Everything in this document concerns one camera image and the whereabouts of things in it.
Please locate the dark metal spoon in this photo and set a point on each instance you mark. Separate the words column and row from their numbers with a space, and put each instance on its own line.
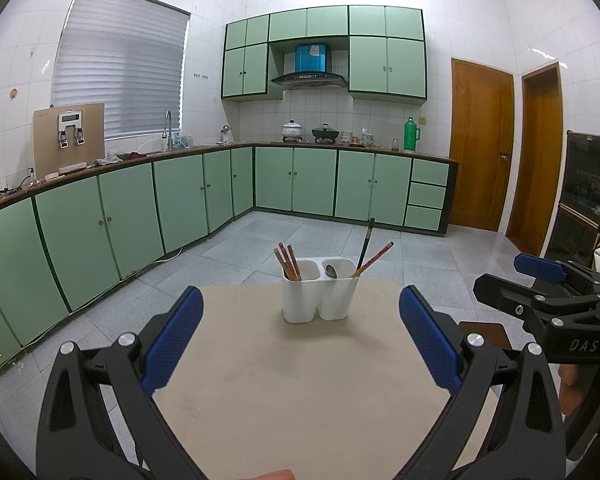
column 331, row 271

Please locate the red-tipped wooden chopstick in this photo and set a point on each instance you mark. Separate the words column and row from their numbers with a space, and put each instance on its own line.
column 286, row 262
column 296, row 266

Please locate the black range hood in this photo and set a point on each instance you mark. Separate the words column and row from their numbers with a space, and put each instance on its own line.
column 307, row 80

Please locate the grey cloth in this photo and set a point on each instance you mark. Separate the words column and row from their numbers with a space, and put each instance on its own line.
column 107, row 160

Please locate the person's left hand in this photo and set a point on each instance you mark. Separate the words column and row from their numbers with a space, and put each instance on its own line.
column 275, row 475

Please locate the white cooking pot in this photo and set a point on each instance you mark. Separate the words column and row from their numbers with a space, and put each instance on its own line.
column 292, row 130

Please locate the plastic bottles by sink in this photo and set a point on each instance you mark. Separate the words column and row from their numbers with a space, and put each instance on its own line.
column 186, row 140

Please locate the red cloth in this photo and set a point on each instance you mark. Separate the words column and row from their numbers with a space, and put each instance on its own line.
column 132, row 154

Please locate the black chopstick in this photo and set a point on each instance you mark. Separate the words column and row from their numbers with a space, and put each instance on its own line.
column 366, row 245

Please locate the green base cabinets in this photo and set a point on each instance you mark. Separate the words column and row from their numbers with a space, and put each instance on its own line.
column 130, row 220

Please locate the green thermos jug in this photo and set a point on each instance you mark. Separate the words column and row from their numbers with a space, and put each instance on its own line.
column 411, row 135

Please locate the white window blind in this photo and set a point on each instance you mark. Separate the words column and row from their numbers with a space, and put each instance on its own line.
column 120, row 65

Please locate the red chopstick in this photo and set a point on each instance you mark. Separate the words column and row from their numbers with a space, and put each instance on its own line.
column 375, row 259

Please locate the wooden door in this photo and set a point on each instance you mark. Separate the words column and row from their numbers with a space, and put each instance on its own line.
column 535, row 160
column 480, row 150

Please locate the wooden board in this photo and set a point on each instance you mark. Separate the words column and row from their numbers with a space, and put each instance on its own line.
column 92, row 160

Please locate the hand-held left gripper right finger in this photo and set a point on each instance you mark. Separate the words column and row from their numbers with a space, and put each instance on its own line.
column 430, row 340

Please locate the light wooden chopstick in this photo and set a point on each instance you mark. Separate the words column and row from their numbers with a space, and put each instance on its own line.
column 293, row 263
column 281, row 264

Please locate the steel sink faucet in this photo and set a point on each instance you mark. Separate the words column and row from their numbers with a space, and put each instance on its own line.
column 168, row 130

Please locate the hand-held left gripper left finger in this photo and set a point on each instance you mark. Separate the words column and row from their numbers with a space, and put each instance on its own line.
column 172, row 340

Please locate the white two-compartment utensil holder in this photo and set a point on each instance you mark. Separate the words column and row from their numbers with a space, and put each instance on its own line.
column 320, row 300

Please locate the gas stove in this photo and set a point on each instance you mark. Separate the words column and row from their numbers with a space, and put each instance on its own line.
column 310, row 140

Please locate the green wall cabinets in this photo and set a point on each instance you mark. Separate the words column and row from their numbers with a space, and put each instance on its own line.
column 370, row 60

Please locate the white wall-mounted device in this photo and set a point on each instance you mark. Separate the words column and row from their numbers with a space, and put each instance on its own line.
column 70, row 127

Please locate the black framed panel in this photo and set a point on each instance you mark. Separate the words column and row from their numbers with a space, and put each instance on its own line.
column 580, row 200

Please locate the black wok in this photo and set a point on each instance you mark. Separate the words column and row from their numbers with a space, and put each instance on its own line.
column 325, row 133

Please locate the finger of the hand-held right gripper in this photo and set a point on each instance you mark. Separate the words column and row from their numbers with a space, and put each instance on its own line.
column 505, row 292
column 540, row 267

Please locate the person's right hand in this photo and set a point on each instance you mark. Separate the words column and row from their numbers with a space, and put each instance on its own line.
column 580, row 387

